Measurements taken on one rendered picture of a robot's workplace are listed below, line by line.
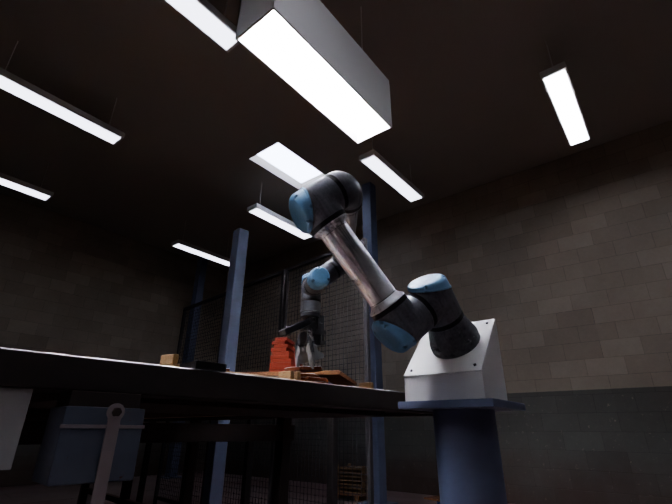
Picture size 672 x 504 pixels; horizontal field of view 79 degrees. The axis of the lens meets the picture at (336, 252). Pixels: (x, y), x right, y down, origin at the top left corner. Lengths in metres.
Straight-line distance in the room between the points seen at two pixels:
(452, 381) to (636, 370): 4.72
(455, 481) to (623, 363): 4.76
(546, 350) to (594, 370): 0.55
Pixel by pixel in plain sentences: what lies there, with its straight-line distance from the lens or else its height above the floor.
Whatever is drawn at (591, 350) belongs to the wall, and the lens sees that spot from 5.92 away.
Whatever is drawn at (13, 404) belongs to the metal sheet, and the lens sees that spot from 0.88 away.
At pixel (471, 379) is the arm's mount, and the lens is 1.20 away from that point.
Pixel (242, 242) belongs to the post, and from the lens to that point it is 3.62.
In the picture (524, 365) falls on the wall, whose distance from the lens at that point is 6.05.
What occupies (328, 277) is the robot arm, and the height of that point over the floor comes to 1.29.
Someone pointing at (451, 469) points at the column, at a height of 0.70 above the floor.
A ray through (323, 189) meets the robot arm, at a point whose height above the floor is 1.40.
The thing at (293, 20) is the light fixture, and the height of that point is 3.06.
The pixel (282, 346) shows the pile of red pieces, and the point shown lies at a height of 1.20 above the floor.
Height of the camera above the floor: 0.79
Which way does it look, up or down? 23 degrees up
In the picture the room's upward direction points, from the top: straight up
